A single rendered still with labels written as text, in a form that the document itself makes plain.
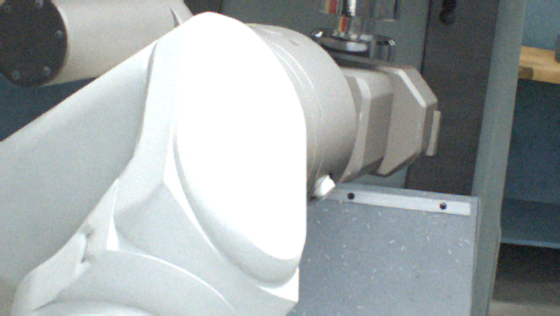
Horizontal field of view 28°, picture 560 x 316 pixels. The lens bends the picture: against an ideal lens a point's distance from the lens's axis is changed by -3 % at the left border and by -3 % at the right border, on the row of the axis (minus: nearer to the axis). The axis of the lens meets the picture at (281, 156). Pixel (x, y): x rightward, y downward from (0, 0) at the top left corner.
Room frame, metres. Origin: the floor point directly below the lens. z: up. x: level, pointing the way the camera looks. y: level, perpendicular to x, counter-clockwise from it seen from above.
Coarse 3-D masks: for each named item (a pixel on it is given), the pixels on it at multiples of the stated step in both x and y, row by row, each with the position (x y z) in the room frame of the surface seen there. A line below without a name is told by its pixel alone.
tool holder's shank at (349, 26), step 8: (336, 16) 0.62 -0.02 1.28; (344, 16) 0.61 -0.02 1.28; (336, 24) 0.62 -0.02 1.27; (344, 24) 0.61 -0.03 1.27; (352, 24) 0.61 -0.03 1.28; (360, 24) 0.61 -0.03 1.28; (368, 24) 0.61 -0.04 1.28; (376, 24) 0.62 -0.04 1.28; (336, 32) 0.62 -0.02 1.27; (344, 32) 0.61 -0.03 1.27; (352, 32) 0.61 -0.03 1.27; (360, 32) 0.61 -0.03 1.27; (368, 32) 0.62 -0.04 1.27
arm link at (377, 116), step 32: (256, 32) 0.49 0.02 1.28; (288, 32) 0.51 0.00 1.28; (320, 64) 0.49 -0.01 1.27; (352, 64) 0.57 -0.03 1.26; (384, 64) 0.57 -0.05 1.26; (320, 96) 0.47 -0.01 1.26; (352, 96) 0.52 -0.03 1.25; (384, 96) 0.54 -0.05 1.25; (416, 96) 0.55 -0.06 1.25; (352, 128) 0.50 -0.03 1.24; (384, 128) 0.55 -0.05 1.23; (416, 128) 0.55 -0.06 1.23; (352, 160) 0.52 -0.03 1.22; (384, 160) 0.56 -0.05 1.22; (320, 192) 0.48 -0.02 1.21
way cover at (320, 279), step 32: (352, 192) 0.99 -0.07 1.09; (384, 192) 0.99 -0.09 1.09; (416, 192) 0.99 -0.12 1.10; (320, 224) 0.97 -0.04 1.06; (352, 224) 0.97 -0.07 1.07; (384, 224) 0.98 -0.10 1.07; (416, 224) 0.98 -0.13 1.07; (448, 224) 0.98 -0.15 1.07; (320, 256) 0.96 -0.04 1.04; (352, 256) 0.96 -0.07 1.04; (384, 256) 0.96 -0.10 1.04; (416, 256) 0.97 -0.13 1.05; (448, 256) 0.97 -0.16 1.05; (320, 288) 0.95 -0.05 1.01; (352, 288) 0.95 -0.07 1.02; (384, 288) 0.95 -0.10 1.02; (416, 288) 0.95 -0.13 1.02; (448, 288) 0.96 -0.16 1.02
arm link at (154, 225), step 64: (192, 64) 0.37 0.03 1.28; (256, 64) 0.40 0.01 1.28; (192, 128) 0.34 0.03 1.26; (256, 128) 0.37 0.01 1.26; (128, 192) 0.33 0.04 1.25; (192, 192) 0.33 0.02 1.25; (256, 192) 0.35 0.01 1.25; (64, 256) 0.32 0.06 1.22; (128, 256) 0.31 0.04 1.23; (192, 256) 0.32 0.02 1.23; (256, 256) 0.33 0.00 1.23
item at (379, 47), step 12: (312, 36) 0.62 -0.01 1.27; (324, 36) 0.61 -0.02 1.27; (336, 36) 0.60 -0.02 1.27; (348, 36) 0.61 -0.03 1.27; (384, 36) 0.63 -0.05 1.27; (324, 48) 0.61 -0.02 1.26; (336, 48) 0.60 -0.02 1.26; (348, 48) 0.60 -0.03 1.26; (360, 48) 0.60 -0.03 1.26; (372, 48) 0.60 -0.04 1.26; (384, 48) 0.61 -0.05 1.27
